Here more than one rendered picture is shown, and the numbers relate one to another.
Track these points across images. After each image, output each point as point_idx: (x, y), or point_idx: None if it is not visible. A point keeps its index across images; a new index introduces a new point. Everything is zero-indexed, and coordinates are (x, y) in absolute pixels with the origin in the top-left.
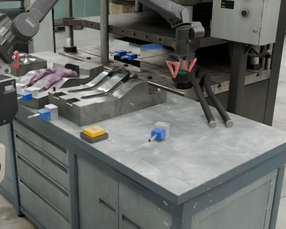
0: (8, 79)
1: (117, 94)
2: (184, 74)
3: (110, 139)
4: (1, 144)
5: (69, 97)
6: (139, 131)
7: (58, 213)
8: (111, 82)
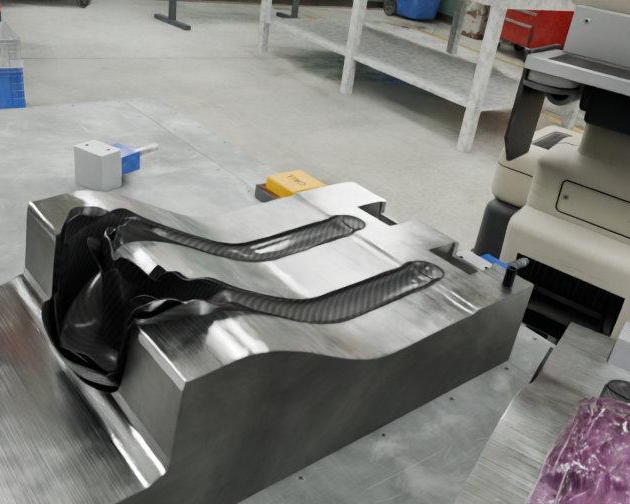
0: (546, 54)
1: (207, 230)
2: None
3: (248, 193)
4: (518, 214)
5: (410, 227)
6: (157, 206)
7: None
8: (222, 269)
